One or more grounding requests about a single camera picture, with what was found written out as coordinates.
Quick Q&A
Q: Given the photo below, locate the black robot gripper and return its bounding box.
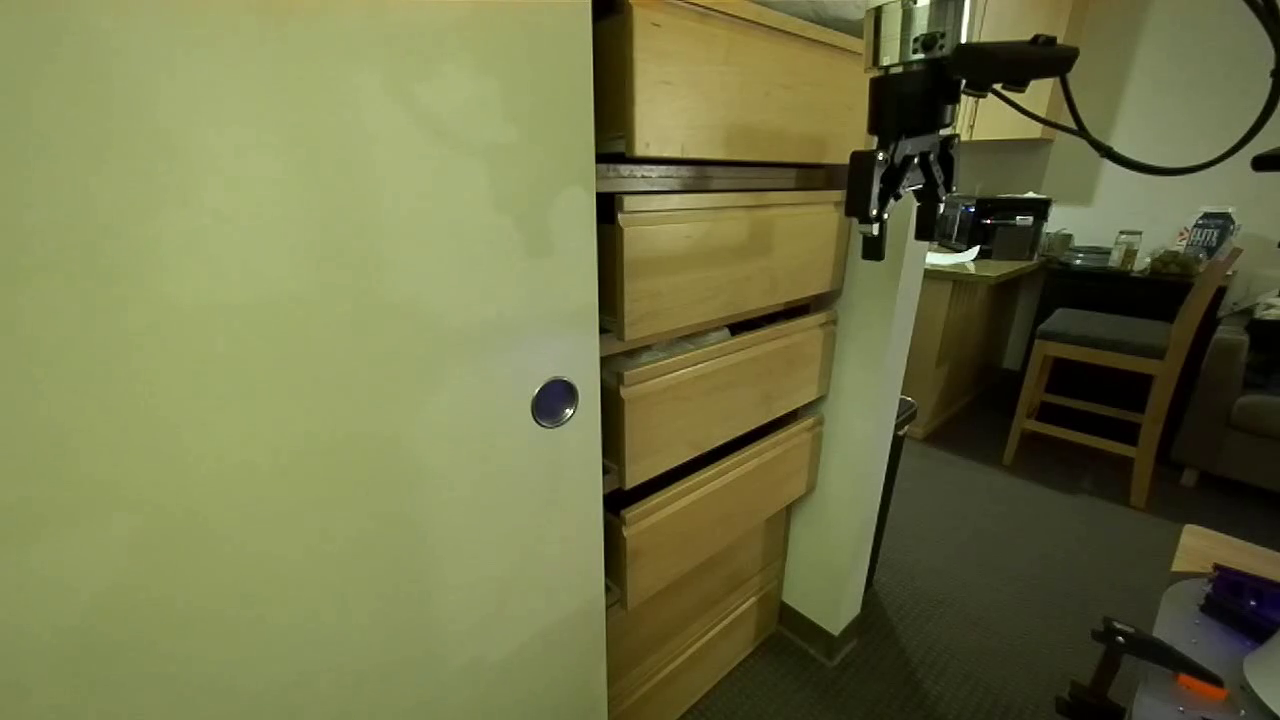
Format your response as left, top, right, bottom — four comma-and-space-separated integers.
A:
844, 58, 960, 258

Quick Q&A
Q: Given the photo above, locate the topmost wooden drawer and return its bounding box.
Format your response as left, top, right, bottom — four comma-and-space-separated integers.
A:
591, 0, 867, 162

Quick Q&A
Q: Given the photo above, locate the bottom wooden drawer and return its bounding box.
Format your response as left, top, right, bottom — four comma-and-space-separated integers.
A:
607, 518, 790, 720

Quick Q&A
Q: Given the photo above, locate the black printer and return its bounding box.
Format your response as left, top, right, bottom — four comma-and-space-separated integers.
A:
937, 192, 1053, 258

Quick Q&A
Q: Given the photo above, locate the wooden desk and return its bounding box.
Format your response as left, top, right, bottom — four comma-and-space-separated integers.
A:
905, 258, 1041, 438

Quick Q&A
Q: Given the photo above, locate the wooden chair grey cushion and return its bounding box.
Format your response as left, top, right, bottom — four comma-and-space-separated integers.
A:
1005, 248, 1239, 509

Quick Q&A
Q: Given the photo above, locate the grey sofa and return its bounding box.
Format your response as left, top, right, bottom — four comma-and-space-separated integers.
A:
1174, 310, 1280, 491

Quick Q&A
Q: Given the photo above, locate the round dark door pull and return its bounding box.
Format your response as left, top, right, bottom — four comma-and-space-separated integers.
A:
532, 375, 582, 428

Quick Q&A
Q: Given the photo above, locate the purple box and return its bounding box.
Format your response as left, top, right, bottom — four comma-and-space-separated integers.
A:
1202, 566, 1280, 638

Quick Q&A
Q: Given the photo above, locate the cream sliding closet door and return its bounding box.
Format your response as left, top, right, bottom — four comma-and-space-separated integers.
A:
0, 0, 607, 720

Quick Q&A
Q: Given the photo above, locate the wooden wall cabinet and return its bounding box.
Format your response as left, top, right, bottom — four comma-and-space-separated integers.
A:
951, 0, 1080, 146

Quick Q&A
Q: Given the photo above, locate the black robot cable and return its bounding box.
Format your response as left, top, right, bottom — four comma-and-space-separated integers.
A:
990, 0, 1280, 180

